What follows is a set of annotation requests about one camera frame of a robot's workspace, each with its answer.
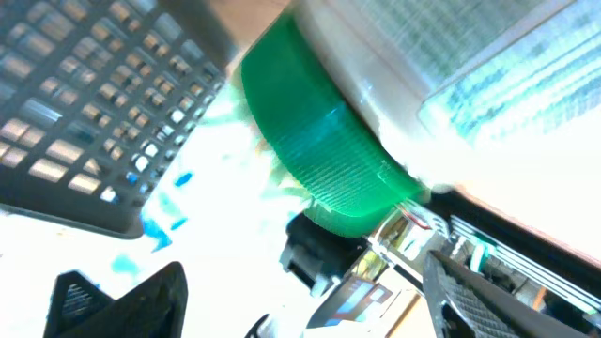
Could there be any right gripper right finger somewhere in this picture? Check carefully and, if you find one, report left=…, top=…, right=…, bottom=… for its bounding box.
left=423, top=251, right=586, bottom=338

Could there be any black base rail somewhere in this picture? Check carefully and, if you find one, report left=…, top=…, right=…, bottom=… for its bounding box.
left=425, top=191, right=600, bottom=326

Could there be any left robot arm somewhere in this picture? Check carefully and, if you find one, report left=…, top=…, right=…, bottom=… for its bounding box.
left=280, top=213, right=367, bottom=298

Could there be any grey plastic basket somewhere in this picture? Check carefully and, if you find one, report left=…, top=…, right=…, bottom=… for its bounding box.
left=1, top=0, right=236, bottom=239

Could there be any green lid white jar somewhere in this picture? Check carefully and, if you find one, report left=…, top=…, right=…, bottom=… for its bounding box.
left=240, top=0, right=600, bottom=242

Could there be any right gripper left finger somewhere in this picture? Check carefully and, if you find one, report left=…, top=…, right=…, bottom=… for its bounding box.
left=43, top=261, right=188, bottom=338

